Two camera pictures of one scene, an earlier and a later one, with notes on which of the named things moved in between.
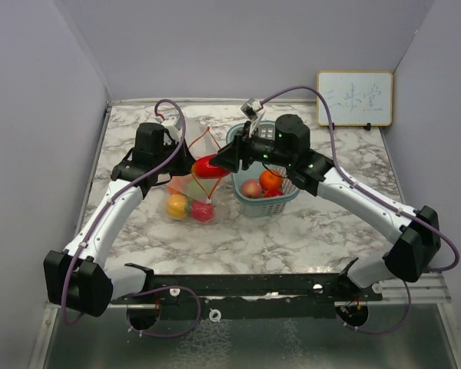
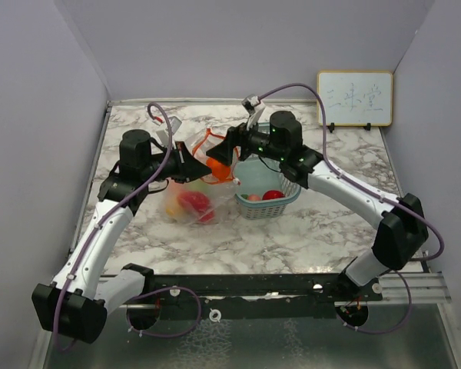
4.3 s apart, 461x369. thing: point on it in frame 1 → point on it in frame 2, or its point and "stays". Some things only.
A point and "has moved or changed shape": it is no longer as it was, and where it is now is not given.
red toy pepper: (201, 168) → (197, 201)
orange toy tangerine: (270, 181) → (220, 171)
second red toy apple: (272, 193) stays
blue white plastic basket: (262, 190) stays
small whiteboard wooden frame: (356, 98) stays
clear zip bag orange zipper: (190, 197) has moved or changed shape
